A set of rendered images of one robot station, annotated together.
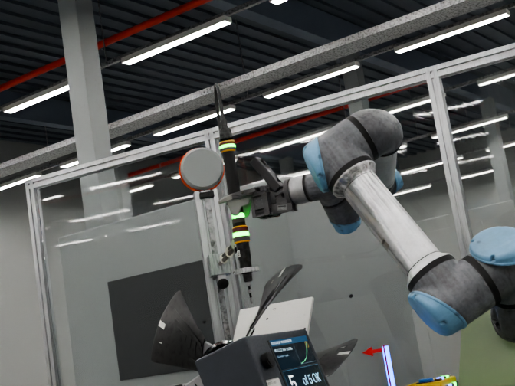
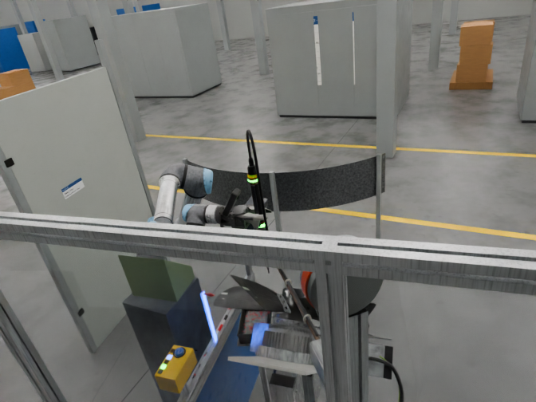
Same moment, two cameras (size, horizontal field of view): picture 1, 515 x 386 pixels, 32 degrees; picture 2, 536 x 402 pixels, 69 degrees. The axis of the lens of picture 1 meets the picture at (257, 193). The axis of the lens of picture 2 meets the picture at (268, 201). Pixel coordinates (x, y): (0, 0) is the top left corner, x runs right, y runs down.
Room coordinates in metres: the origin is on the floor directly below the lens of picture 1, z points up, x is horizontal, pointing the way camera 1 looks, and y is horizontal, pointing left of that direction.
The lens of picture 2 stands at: (3.74, 0.03, 2.38)
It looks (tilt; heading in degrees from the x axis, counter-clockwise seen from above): 28 degrees down; 177
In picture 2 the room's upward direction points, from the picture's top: 8 degrees counter-clockwise
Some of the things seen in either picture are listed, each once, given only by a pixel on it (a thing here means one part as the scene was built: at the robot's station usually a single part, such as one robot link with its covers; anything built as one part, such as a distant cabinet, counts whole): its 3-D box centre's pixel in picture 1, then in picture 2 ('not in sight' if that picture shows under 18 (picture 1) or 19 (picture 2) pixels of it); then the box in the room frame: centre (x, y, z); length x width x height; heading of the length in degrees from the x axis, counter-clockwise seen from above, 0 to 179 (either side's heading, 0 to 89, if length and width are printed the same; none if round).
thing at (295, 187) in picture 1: (300, 190); (214, 214); (2.38, -0.11, 1.62); 0.08 x 0.05 x 0.08; 155
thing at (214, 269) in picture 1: (218, 265); not in sight; (3.07, 0.17, 1.53); 0.10 x 0.07 x 0.08; 10
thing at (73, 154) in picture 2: not in sight; (96, 197); (0.82, -1.17, 1.10); 1.21 x 0.05 x 2.20; 155
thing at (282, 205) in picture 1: (273, 199); (233, 217); (2.41, -0.04, 1.62); 0.12 x 0.08 x 0.09; 65
